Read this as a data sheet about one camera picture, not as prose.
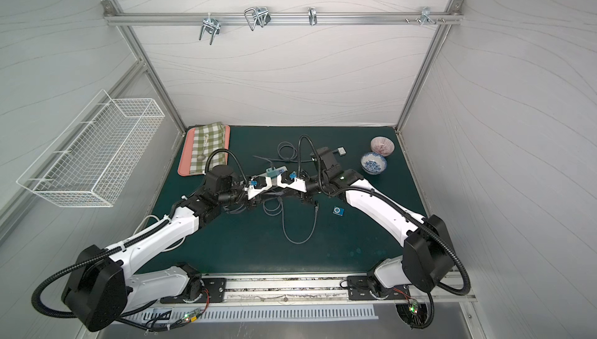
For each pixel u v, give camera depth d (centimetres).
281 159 110
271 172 96
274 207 91
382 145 111
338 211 91
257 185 64
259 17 76
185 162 105
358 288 74
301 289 75
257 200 69
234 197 66
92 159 69
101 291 39
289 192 68
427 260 41
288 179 62
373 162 104
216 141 115
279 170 100
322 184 62
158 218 88
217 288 73
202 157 108
